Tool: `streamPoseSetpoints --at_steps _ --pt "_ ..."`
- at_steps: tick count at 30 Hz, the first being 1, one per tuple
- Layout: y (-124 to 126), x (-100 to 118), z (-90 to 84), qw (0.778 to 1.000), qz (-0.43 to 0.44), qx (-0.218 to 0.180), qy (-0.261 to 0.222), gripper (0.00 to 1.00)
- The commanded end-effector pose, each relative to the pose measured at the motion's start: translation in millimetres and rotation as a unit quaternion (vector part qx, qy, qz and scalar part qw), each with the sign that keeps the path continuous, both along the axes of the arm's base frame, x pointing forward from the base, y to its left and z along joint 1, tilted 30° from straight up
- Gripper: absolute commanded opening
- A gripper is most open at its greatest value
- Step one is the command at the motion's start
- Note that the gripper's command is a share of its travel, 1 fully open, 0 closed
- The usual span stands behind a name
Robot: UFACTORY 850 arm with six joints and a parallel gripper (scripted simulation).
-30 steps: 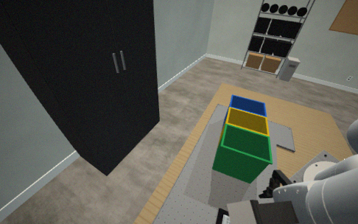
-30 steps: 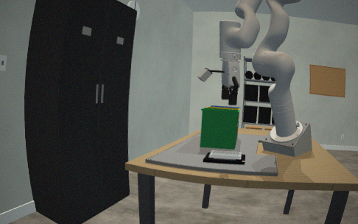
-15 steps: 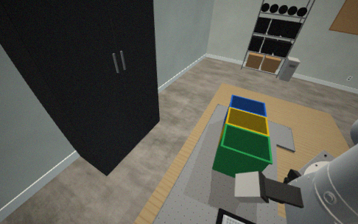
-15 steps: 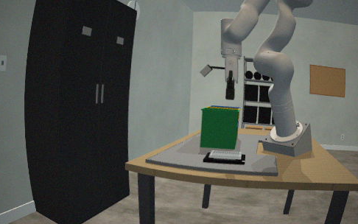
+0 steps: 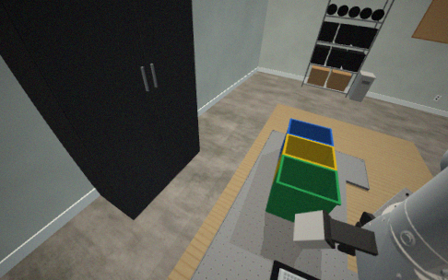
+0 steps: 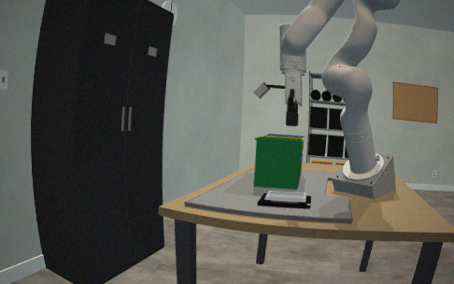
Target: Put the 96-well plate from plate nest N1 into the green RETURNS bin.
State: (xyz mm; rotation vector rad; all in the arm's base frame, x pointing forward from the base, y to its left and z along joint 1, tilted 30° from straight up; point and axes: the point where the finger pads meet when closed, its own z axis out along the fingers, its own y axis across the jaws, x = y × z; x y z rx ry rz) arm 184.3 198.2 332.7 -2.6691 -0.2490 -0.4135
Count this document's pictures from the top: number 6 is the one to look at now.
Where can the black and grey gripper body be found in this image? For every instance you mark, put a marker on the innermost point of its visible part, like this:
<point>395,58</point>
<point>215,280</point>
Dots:
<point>296,84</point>

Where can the green open-top bin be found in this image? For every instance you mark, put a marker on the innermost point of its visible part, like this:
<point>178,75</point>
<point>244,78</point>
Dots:
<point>277,163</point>

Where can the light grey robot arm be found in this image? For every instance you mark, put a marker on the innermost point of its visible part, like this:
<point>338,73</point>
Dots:
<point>340,75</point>

